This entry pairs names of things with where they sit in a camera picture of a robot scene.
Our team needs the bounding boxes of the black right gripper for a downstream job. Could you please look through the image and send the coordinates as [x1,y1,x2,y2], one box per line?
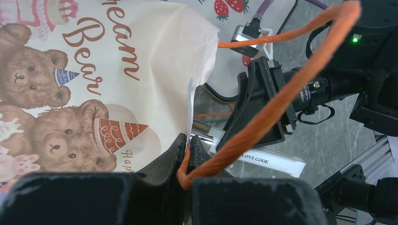
[216,0,398,150]

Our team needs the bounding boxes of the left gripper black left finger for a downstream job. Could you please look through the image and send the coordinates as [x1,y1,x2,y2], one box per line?
[0,134,187,225]

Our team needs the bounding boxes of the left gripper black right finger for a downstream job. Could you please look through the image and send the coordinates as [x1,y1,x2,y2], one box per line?
[188,135,327,225]

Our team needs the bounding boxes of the metal tongs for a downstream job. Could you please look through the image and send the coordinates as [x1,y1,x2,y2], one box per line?
[191,120,306,178]

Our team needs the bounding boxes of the white paper bag orange handles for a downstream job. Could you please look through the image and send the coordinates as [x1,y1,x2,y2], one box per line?
[0,0,363,191]

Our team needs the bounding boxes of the strawberry pattern tray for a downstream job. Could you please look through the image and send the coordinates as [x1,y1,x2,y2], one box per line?
[183,0,297,101]

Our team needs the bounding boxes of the aluminium frame rail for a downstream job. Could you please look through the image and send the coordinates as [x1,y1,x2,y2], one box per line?
[340,135,398,177]

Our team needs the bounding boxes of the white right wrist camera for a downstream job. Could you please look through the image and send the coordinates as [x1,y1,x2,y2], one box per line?
[230,18,274,60]

